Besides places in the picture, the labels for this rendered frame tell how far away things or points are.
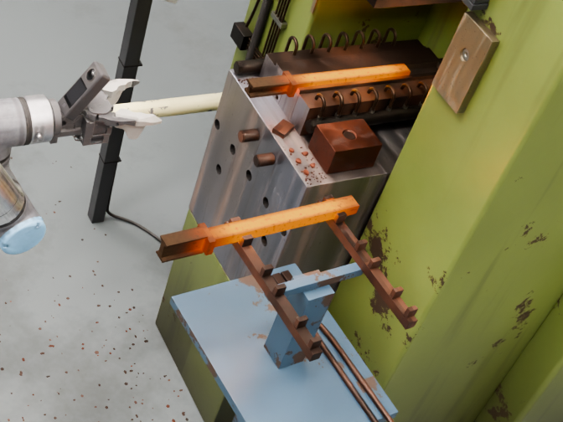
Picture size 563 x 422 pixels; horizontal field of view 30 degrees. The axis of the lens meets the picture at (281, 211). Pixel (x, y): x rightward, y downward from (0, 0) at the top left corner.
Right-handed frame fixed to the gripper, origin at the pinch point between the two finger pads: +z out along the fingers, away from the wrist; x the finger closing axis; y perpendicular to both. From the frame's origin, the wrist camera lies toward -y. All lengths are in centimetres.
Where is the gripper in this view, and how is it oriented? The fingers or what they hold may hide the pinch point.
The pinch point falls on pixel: (148, 98)
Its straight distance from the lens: 208.5
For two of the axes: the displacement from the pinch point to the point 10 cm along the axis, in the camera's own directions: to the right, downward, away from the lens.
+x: 4.5, 7.1, -5.5
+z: 8.6, -1.6, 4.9
